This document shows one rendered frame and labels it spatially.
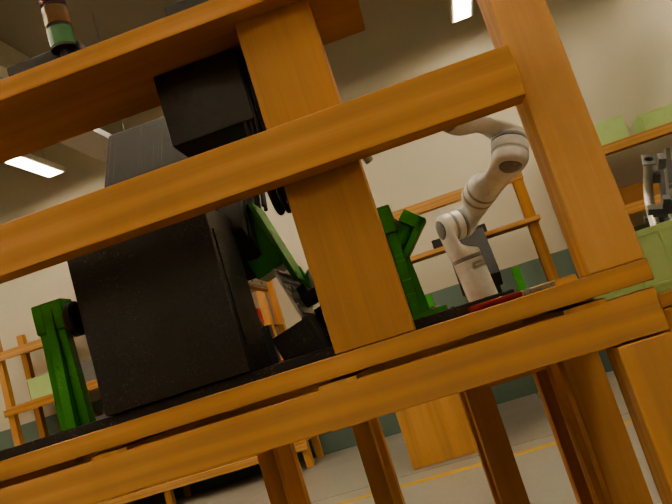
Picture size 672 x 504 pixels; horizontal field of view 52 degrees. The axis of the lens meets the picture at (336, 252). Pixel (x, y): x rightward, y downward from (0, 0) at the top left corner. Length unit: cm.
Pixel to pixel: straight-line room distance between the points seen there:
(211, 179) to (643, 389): 78
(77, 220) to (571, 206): 84
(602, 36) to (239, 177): 676
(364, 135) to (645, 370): 58
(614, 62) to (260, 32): 654
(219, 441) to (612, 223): 74
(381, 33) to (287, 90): 653
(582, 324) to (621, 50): 665
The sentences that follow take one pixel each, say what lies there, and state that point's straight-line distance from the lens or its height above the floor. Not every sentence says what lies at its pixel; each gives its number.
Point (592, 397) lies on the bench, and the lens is 179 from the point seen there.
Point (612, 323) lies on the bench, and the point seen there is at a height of 80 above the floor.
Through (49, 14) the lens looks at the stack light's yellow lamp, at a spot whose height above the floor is 167.
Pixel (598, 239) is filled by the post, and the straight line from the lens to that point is 118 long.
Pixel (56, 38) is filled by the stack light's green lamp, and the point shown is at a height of 161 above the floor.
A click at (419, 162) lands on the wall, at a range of 727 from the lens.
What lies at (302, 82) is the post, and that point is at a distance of 125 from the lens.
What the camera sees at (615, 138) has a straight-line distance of 685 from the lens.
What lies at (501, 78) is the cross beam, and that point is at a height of 122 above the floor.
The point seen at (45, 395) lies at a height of 143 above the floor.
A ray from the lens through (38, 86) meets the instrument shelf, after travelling 139.
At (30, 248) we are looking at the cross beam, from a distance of 131.
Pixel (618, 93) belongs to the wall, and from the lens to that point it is 757.
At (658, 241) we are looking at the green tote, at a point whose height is 92.
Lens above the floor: 87
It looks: 9 degrees up
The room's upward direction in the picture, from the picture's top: 17 degrees counter-clockwise
